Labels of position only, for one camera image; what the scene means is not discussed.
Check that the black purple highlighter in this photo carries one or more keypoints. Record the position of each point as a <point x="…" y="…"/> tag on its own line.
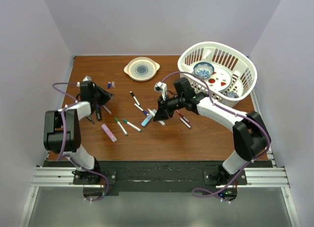
<point x="98" y="113"/>

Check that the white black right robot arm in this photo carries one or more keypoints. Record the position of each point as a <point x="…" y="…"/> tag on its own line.
<point x="250" y="135"/>

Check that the light blue highlighter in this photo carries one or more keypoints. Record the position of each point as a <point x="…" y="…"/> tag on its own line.
<point x="147" y="120"/>

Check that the white marker green cap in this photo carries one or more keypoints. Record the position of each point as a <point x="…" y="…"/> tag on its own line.
<point x="121" y="126"/>

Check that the white marker dark blue cap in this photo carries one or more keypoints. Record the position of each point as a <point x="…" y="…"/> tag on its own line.
<point x="142" y="110"/>

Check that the pink highlighter pen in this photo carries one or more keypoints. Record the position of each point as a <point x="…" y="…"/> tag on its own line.
<point x="106" y="109"/>

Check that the small blue patterned dish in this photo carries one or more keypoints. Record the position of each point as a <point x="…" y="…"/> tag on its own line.
<point x="232" y="94"/>

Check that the white plate red shapes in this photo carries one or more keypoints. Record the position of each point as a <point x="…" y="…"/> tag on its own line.
<point x="220" y="80"/>

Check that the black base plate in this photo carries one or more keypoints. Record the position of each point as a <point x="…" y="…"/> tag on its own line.
<point x="161" y="177"/>

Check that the white marker black cap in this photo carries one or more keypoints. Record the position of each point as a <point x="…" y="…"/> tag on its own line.
<point x="134" y="97"/>

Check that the white marker teal cap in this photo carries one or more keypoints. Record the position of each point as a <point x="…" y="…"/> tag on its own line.
<point x="132" y="125"/>

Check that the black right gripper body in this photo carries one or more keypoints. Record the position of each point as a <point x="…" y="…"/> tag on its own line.
<point x="176" y="102"/>

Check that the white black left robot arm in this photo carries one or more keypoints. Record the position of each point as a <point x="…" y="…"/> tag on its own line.
<point x="62" y="131"/>

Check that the lavender highlighter pen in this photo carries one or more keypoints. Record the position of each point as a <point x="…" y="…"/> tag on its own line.
<point x="109" y="133"/>

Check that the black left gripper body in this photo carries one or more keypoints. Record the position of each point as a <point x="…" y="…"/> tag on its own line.
<point x="96" y="95"/>

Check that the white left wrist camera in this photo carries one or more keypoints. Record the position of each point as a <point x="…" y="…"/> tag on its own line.
<point x="86" y="79"/>

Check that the white pen lavender cap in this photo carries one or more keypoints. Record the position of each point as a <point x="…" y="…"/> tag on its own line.
<point x="154" y="114"/>

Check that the red transparent pen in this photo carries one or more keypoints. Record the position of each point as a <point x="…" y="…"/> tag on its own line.
<point x="183" y="117"/>

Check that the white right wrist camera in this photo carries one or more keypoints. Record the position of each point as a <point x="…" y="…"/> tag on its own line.
<point x="162" y="89"/>

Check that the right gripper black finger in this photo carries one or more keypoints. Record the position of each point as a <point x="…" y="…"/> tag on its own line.
<point x="161" y="114"/>
<point x="169" y="112"/>

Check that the white plastic basket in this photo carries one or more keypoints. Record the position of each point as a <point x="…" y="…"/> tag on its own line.
<point x="241" y="68"/>

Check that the cream plate with spiral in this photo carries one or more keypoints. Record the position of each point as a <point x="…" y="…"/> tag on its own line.
<point x="141" y="69"/>

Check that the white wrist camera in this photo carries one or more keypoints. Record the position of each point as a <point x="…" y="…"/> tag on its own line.
<point x="86" y="79"/>
<point x="162" y="89"/>

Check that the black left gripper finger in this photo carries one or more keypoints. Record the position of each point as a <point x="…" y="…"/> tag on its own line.
<point x="103" y="95"/>
<point x="103" y="101"/>

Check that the blue white bowl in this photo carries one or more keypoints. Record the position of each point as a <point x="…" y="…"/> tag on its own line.
<point x="203" y="69"/>

